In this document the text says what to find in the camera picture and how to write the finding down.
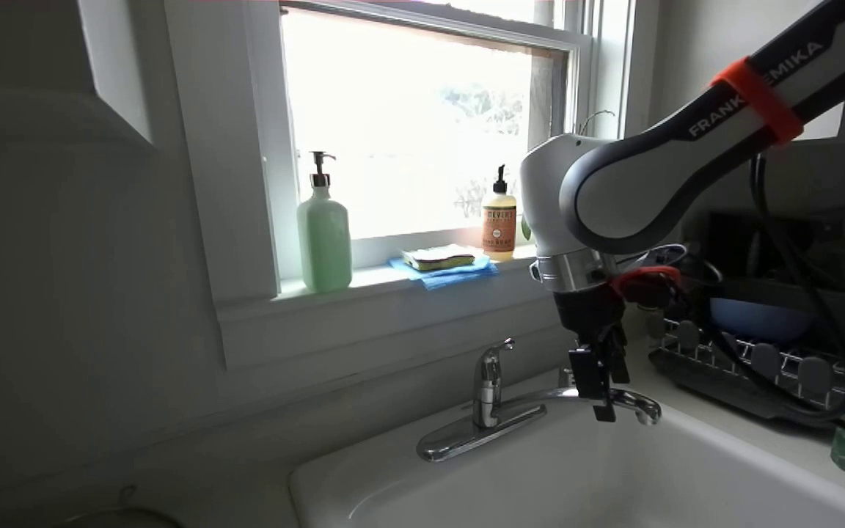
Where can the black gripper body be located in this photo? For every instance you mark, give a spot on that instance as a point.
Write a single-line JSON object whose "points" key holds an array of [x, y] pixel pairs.
{"points": [[597, 317]]}

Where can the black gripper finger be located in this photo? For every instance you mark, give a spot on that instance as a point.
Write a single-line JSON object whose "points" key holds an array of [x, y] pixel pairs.
{"points": [[601, 398], [587, 374]]}

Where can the chrome faucet spout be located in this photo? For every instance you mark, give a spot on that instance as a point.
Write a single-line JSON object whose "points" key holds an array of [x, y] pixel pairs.
{"points": [[641, 407]]}

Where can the chrome faucet handle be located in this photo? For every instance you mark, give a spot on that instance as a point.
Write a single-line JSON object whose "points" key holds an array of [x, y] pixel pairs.
{"points": [[488, 371]]}

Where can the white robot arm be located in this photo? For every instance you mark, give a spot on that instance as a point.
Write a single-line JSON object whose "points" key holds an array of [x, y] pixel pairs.
{"points": [[597, 200]]}

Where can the white ceramic sink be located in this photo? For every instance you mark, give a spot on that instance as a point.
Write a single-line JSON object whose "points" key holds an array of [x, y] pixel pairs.
{"points": [[695, 467]]}

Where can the amber soap dispenser bottle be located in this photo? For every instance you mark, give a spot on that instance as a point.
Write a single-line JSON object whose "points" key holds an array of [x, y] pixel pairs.
{"points": [[499, 222]]}

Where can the blue cloth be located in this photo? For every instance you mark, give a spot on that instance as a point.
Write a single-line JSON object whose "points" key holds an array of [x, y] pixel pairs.
{"points": [[434, 280]]}

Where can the blue bowl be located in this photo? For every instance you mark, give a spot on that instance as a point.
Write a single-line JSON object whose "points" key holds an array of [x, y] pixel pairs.
{"points": [[757, 321]]}

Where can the yellow green sponge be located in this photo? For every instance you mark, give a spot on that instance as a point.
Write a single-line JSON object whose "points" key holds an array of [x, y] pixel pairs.
{"points": [[438, 260]]}

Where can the black dish rack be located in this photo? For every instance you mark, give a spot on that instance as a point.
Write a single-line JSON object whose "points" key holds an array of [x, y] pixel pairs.
{"points": [[786, 382]]}

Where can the green soap dispenser bottle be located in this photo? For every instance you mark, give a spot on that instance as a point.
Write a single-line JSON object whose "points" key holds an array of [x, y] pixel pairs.
{"points": [[327, 247]]}

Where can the chrome faucet base plate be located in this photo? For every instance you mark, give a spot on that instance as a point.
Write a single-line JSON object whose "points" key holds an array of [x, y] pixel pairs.
{"points": [[491, 418]]}

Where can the white window frame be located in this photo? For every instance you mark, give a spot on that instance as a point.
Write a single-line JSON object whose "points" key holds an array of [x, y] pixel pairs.
{"points": [[406, 100]]}

